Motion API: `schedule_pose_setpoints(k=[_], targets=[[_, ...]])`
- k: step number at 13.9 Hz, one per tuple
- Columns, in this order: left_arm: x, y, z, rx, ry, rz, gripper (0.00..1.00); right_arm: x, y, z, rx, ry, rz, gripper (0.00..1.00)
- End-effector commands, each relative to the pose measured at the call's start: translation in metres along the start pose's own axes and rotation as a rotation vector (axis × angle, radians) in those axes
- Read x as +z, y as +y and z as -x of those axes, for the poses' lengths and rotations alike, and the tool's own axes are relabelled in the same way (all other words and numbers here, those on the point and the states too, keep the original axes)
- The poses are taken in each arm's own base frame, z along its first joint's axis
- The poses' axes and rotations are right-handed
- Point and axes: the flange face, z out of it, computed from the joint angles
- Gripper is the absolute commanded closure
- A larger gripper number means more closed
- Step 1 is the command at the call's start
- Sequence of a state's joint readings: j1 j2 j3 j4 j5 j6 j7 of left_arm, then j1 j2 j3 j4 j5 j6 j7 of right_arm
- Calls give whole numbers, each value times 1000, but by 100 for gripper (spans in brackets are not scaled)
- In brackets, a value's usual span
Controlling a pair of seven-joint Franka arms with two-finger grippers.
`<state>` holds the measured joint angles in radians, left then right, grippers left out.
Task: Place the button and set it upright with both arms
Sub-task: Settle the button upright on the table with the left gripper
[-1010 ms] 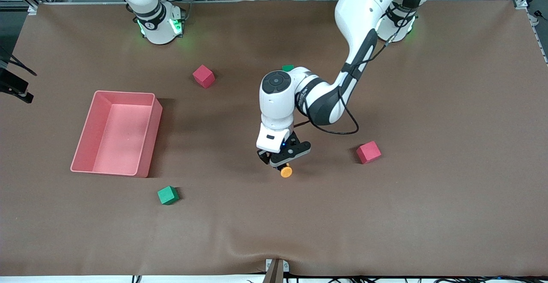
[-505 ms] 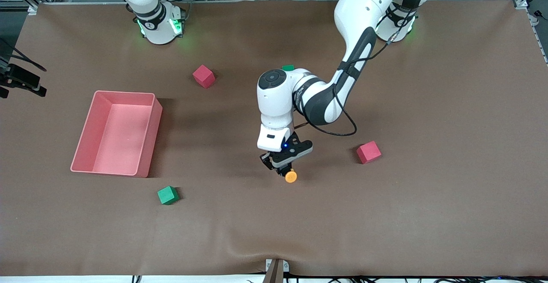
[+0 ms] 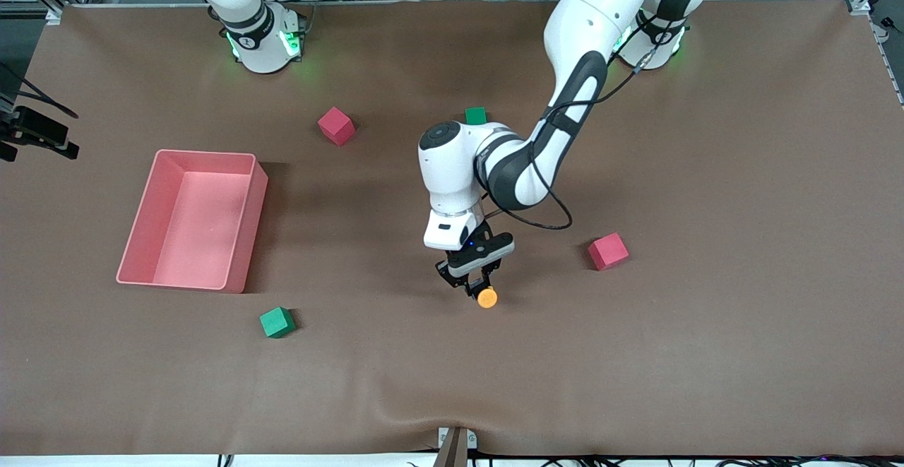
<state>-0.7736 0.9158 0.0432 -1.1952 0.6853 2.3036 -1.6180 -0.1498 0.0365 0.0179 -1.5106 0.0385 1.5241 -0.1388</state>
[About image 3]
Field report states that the brown table mat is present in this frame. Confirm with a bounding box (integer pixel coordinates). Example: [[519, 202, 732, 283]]
[[0, 0, 904, 457]]

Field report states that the pink foam cube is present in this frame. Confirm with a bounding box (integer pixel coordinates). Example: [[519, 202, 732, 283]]
[[317, 107, 356, 147], [588, 232, 630, 271]]

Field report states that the pink plastic bin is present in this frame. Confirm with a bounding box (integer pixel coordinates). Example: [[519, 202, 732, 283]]
[[116, 149, 268, 294]]

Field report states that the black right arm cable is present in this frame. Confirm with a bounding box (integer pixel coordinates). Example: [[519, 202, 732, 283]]
[[0, 64, 80, 119]]

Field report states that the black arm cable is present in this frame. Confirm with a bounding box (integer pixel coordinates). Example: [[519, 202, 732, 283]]
[[0, 64, 80, 119], [477, 25, 679, 231]]

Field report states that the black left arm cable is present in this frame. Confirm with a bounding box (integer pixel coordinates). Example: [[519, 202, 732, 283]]
[[477, 25, 679, 231]]

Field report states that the aluminium camera mount post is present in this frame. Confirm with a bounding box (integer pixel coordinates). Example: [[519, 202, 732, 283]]
[[436, 426, 478, 467]]

